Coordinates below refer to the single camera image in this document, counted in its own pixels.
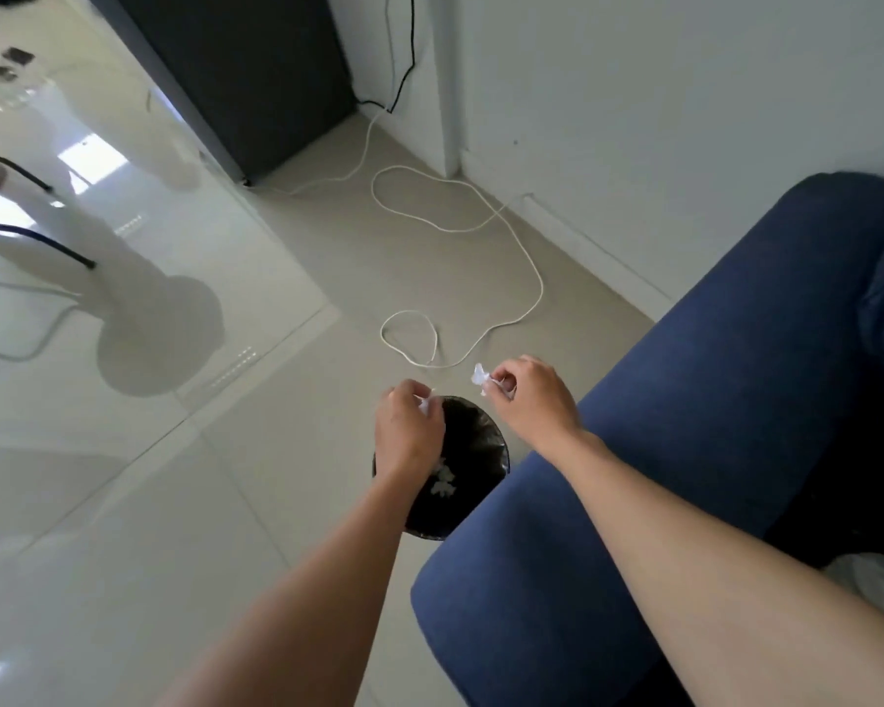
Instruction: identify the person's left forearm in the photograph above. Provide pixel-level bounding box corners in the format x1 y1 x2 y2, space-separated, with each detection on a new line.
156 463 422 707

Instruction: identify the black trash bin with bag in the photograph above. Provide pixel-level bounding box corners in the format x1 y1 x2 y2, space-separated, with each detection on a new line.
372 395 511 543

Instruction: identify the blue fabric sofa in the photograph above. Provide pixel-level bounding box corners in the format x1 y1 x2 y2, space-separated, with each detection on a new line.
410 171 884 707

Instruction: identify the person's right forearm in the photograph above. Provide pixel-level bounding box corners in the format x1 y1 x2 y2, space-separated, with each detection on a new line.
551 429 884 707

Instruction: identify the black power cable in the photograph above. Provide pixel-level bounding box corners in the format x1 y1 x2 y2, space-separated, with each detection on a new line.
358 0 416 115

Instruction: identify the white cloth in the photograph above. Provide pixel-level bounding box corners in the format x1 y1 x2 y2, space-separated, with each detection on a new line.
818 550 884 630

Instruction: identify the person's right hand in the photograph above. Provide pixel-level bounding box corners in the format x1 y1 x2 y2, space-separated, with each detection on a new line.
485 355 585 454

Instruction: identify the person's left hand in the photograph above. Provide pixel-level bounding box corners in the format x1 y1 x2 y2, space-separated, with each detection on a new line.
373 379 447 481

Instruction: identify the white power cable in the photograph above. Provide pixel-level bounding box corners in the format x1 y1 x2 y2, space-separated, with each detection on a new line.
253 0 545 371

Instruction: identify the black cabinet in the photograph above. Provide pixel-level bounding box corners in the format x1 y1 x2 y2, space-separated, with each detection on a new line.
87 0 359 188

